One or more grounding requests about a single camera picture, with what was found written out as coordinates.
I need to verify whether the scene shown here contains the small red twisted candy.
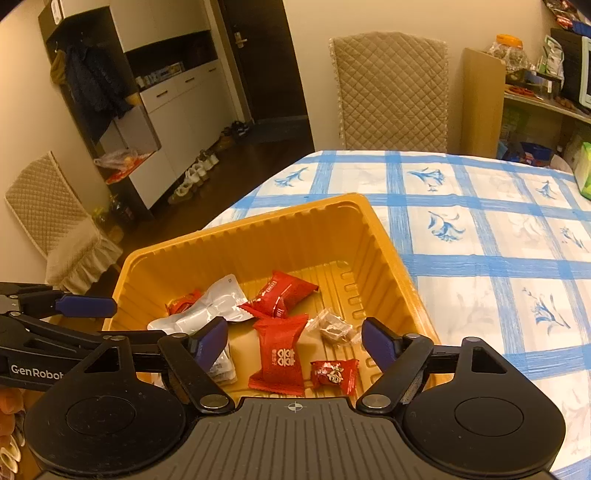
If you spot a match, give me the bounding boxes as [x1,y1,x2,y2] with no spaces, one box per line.
[166,290,205,316]

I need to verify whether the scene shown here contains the beige chair with skirted cover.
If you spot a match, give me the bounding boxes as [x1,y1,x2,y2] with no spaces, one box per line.
[4,151,123,296]

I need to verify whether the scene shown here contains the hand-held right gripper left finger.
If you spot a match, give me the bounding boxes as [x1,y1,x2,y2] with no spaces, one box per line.
[60,318,232,414]

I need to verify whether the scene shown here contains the quilted beige chair back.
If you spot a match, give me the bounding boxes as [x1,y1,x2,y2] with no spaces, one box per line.
[328,31,450,153]

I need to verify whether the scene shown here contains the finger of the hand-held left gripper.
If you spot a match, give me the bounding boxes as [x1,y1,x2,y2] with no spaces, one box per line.
[0,315,109,355]
[0,281,118,320]

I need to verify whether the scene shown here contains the dark oil bottle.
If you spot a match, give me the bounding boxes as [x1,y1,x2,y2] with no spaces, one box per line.
[108,193,135,230]

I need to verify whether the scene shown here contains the blue checked tablecloth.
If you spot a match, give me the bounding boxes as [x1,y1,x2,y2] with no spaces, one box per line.
[201,150,591,480]

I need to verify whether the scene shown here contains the wooden shelf unit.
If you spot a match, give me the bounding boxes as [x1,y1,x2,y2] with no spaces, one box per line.
[496,0,591,163]

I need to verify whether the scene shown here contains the dark blue jacket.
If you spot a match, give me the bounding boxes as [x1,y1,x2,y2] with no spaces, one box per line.
[62,43,135,144]

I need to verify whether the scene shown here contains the white foil snack packet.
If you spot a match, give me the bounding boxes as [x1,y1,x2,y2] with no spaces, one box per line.
[147,274,254,338]

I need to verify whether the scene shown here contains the red board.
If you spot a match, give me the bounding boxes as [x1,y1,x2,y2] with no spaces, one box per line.
[105,154,153,186]

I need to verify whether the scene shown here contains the clear plastic bag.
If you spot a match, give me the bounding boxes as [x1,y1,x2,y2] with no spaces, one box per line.
[93,148,140,172]

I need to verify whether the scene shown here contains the row of shoes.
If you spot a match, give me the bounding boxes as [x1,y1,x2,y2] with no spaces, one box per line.
[167,119,253,206]

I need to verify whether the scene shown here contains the red candy with figure print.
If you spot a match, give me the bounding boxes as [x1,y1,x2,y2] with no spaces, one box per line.
[310,359,361,396]

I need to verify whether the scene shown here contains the clear brown candy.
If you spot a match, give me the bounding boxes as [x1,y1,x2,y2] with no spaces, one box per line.
[305,307,363,345]

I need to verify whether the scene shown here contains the green tissue box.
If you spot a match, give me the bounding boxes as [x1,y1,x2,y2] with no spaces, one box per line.
[572,141,591,200]

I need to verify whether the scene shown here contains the blue box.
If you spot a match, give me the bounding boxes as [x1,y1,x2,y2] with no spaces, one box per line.
[501,140,555,165]

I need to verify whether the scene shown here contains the white cabinet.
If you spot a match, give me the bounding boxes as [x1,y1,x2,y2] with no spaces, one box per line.
[99,0,253,211]

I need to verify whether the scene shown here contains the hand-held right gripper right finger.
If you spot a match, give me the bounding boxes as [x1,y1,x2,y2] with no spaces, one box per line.
[356,318,528,415]

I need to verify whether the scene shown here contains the large red pillow snack pouch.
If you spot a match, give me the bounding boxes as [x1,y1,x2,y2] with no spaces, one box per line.
[248,314,310,397]

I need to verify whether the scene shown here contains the orange plastic tray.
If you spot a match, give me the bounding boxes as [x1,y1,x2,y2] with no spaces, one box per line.
[102,193,445,409]

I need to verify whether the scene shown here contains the clear jar orange lid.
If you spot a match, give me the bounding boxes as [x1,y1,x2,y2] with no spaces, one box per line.
[489,33,527,75]

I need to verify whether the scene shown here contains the clear packet of dark snack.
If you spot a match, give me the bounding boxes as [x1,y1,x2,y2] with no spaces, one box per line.
[210,344,239,388]

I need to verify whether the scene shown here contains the dark wooden door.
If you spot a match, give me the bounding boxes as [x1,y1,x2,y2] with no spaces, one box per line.
[217,0,315,144]

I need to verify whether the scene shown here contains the dark coat rack cabinet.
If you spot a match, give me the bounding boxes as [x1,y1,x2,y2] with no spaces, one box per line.
[38,4,154,223]

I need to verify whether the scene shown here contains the brown cardboard board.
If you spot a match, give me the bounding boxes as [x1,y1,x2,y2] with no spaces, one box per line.
[461,47,507,160]

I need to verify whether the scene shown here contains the red square candy packet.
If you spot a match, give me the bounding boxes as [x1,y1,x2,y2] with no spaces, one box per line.
[239,270,321,319]

